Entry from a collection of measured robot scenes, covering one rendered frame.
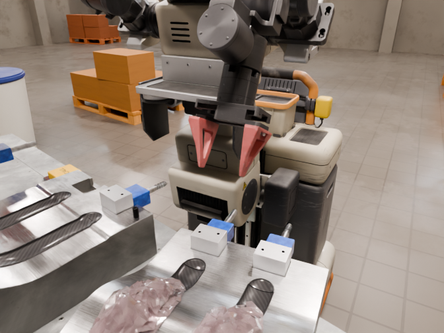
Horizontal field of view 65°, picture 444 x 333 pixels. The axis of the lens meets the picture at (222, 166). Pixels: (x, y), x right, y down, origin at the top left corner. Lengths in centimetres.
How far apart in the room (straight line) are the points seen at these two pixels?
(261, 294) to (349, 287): 132
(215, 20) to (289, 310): 38
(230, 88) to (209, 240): 24
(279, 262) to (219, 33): 33
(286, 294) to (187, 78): 55
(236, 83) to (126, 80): 333
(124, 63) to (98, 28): 766
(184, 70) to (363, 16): 964
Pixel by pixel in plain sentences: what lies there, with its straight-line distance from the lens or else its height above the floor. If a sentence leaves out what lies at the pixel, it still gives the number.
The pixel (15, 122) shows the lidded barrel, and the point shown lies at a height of 37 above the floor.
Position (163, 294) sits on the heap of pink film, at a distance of 45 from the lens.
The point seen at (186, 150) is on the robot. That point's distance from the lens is 96.
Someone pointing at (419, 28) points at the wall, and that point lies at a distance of 1030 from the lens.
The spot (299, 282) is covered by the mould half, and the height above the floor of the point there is 86.
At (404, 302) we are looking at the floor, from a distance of 186.
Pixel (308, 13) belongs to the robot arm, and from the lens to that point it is 66.
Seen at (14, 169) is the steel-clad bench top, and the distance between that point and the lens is 112.
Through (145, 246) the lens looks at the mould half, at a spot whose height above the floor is 83.
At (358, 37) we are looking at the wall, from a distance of 1043.
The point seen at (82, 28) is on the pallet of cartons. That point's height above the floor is 42.
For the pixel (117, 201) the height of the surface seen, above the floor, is 91.
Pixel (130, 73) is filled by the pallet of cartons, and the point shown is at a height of 54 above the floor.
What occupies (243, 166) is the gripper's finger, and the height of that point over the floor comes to 101.
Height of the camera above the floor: 123
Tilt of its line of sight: 26 degrees down
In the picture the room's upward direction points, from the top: straight up
